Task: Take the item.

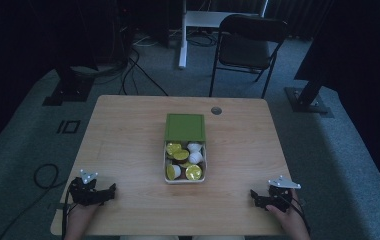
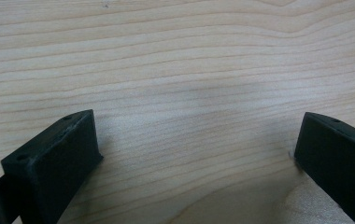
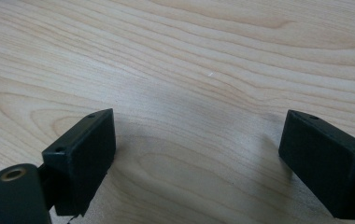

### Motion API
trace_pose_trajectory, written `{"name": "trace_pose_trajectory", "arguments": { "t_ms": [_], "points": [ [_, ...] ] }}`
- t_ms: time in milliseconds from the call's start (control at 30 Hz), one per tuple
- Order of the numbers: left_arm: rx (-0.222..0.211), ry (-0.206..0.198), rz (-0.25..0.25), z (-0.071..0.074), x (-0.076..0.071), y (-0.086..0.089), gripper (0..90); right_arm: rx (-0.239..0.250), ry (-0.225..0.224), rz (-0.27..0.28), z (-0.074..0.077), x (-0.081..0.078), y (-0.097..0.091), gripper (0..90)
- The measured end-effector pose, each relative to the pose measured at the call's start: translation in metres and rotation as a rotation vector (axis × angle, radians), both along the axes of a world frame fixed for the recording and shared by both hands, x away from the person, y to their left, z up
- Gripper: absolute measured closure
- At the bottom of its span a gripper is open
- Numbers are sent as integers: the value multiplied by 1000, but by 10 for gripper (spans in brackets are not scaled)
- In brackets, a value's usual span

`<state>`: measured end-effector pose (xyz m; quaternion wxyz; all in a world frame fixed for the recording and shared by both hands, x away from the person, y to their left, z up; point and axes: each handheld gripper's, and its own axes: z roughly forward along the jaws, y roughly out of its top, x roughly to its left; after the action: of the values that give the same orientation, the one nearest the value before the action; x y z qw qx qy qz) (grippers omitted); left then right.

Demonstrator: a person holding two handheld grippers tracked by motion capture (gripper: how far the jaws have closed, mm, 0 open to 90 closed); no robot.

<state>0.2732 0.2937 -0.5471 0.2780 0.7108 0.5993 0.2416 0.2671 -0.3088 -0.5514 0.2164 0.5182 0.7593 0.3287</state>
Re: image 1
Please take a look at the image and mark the black floor cables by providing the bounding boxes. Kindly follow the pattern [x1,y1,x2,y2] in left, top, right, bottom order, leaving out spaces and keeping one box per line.
[92,31,170,98]

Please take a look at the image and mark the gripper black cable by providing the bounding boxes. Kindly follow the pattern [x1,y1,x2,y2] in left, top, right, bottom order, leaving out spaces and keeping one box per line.
[60,188,79,240]
[277,191,312,236]

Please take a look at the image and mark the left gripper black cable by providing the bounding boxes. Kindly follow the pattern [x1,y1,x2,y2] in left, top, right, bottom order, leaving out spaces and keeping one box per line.
[60,188,79,240]

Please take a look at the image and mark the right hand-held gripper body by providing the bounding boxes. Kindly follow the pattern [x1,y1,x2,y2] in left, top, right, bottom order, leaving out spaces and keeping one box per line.
[259,175,302,213]

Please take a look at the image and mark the looped black floor cable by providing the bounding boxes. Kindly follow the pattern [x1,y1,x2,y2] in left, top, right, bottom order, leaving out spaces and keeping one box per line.
[0,162,70,240]

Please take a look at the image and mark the white box tray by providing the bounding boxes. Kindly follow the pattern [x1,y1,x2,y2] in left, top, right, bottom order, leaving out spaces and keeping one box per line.
[162,140,208,185]

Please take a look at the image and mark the green box sleeve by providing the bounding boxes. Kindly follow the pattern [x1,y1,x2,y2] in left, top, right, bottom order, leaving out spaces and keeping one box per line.
[163,113,207,144]

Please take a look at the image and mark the person's light trousers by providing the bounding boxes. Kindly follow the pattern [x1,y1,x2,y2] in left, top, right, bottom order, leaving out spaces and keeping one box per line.
[119,234,246,240]

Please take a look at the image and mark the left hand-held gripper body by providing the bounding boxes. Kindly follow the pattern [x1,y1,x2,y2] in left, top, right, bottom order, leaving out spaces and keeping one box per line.
[68,168,111,207]

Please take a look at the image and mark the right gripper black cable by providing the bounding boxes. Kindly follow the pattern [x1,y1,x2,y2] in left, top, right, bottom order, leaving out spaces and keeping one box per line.
[277,191,312,236]

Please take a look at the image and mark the person's left hand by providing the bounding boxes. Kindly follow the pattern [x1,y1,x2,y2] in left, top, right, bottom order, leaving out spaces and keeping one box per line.
[66,203,101,232]

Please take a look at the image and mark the black metal stand base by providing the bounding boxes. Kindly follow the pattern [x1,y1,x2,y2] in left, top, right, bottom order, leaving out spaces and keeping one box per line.
[284,68,335,119]
[41,65,96,107]

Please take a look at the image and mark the person's right hand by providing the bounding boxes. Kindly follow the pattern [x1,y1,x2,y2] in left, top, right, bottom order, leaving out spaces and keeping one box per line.
[265,189,308,234]

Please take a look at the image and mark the black folding chair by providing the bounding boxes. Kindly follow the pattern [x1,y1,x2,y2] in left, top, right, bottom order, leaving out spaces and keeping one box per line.
[208,13,290,100]

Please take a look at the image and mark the pile of yellow-lidded capsules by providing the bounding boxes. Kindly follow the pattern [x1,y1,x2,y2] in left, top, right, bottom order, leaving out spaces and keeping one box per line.
[165,141,206,182]

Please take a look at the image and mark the dark curtain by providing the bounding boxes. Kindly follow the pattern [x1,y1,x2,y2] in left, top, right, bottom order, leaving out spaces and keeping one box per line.
[293,0,380,201]

